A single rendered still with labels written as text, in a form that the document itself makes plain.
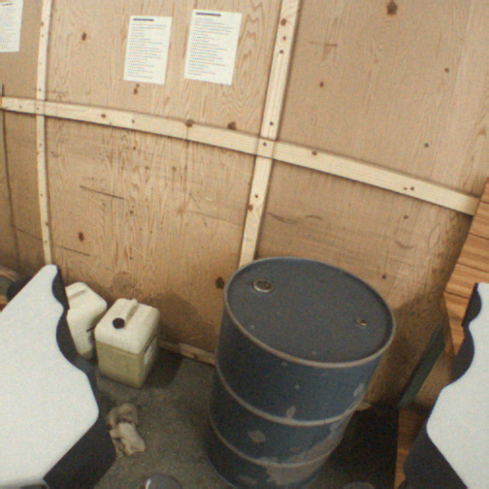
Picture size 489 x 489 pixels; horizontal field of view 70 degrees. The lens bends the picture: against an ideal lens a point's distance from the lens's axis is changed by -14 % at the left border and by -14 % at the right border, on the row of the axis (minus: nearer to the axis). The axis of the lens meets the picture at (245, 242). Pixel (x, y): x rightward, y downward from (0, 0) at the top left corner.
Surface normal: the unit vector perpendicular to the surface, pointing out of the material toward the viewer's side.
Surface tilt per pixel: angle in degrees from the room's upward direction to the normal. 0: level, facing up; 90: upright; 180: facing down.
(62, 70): 90
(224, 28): 90
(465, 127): 90
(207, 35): 90
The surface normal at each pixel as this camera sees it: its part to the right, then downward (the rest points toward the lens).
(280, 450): -0.12, 0.45
